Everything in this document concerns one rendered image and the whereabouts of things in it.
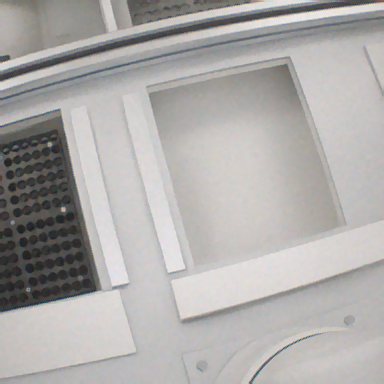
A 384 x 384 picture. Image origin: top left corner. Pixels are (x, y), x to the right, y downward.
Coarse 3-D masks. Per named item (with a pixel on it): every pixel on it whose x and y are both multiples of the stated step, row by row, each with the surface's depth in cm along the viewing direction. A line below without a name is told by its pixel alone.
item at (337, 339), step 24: (336, 312) 85; (360, 312) 85; (264, 336) 82; (288, 336) 73; (312, 336) 64; (336, 336) 59; (360, 336) 55; (192, 360) 83; (216, 360) 83; (240, 360) 82; (264, 360) 67; (288, 360) 57; (312, 360) 52; (336, 360) 50; (360, 360) 50
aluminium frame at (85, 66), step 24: (216, 24) 90; (240, 24) 91; (264, 24) 91; (288, 24) 92; (312, 24) 93; (336, 24) 95; (360, 24) 96; (120, 48) 89; (144, 48) 89; (168, 48) 90; (192, 48) 92; (216, 48) 94; (24, 72) 88; (48, 72) 88; (72, 72) 88; (96, 72) 91; (0, 96) 88; (24, 96) 91
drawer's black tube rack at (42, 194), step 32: (0, 160) 94; (32, 160) 94; (64, 160) 98; (0, 192) 96; (32, 192) 94; (64, 192) 93; (0, 224) 92; (32, 224) 95; (64, 224) 92; (0, 256) 91; (32, 256) 91; (64, 256) 91; (0, 288) 92; (32, 288) 90; (64, 288) 93
